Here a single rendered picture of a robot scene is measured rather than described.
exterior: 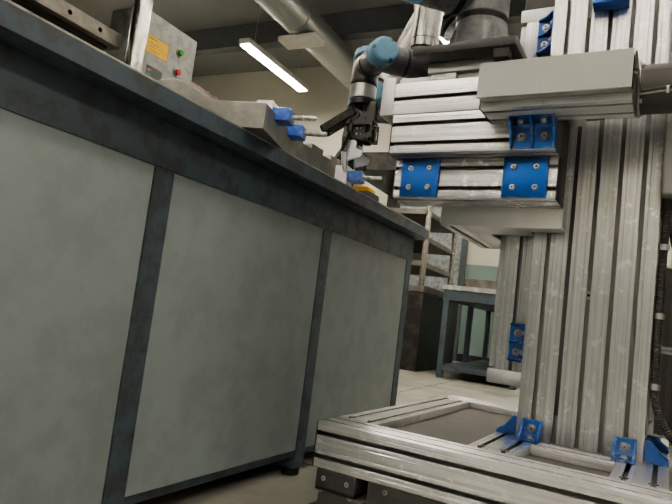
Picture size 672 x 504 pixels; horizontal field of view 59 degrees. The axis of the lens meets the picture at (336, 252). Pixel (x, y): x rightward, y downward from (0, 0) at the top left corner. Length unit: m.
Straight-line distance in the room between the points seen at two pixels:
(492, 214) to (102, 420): 0.90
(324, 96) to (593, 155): 8.39
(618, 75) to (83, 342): 1.00
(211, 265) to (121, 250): 0.24
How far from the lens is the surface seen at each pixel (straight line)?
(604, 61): 1.16
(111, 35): 2.23
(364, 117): 1.70
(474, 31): 1.38
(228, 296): 1.32
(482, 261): 8.12
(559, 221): 1.34
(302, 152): 1.58
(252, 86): 10.48
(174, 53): 2.52
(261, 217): 1.39
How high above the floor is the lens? 0.45
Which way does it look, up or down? 6 degrees up
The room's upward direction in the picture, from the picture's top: 7 degrees clockwise
